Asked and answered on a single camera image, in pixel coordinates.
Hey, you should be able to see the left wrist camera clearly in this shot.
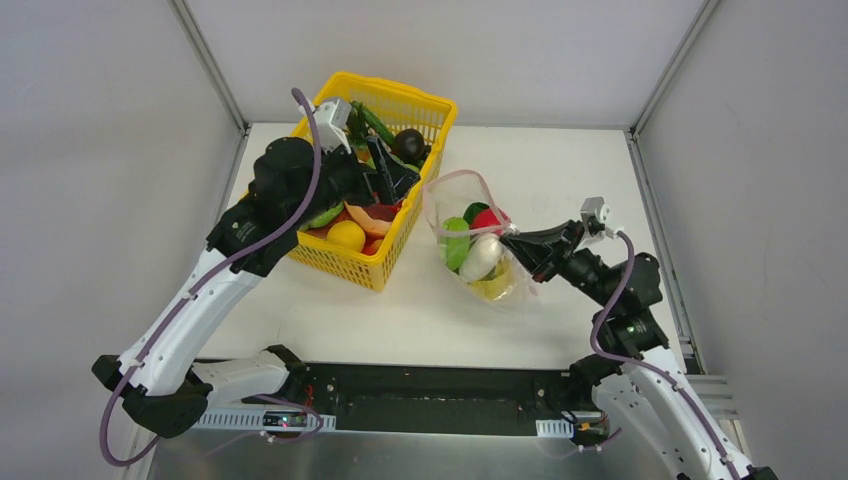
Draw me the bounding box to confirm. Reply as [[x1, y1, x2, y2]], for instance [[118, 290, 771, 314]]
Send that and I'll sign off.
[[313, 97, 353, 153]]

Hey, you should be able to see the dark purple eggplant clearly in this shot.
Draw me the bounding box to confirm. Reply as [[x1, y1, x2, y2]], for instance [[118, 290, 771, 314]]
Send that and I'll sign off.
[[392, 128, 430, 167]]

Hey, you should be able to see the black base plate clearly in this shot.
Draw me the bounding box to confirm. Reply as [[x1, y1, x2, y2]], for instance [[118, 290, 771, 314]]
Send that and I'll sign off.
[[273, 363, 601, 436]]

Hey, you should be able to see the clear zip top bag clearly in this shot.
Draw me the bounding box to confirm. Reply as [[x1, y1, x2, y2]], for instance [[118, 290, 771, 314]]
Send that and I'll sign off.
[[421, 169, 537, 307]]

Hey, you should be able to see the yellow napa cabbage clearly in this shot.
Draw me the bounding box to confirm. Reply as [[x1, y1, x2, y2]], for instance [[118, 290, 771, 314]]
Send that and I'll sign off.
[[469, 260, 519, 301]]

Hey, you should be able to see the yellow plastic basket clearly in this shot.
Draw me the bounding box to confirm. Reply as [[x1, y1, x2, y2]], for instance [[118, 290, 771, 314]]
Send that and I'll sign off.
[[238, 71, 459, 293]]

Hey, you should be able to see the green cucumber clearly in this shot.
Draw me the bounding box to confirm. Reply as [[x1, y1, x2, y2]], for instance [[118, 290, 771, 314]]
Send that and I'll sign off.
[[300, 202, 345, 231]]

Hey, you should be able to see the aluminium frame rail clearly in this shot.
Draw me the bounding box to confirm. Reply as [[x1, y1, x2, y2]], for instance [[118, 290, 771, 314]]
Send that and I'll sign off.
[[119, 360, 737, 480]]

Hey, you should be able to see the green leaf vegetable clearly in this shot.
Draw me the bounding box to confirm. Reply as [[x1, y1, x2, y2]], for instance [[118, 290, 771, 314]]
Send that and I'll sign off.
[[439, 217, 471, 272]]

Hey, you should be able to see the white radish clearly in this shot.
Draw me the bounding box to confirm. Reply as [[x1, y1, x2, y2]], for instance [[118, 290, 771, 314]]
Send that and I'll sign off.
[[459, 233, 504, 283]]

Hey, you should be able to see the yellow lemon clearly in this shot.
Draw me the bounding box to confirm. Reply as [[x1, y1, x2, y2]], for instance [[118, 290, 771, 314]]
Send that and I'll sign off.
[[326, 220, 366, 252]]

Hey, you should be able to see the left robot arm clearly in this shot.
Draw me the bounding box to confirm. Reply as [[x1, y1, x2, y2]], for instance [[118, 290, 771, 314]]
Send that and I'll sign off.
[[92, 136, 420, 439]]

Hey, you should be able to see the green white bok choy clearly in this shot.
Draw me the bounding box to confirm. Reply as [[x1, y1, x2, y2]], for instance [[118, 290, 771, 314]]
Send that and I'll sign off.
[[462, 202, 489, 226]]

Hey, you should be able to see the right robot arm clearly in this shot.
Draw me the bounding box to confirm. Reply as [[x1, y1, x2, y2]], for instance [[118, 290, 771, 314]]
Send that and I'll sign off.
[[500, 218, 776, 479]]

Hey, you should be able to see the red apple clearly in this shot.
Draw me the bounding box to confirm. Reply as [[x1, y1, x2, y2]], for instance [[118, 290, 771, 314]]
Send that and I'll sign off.
[[470, 208, 511, 235]]

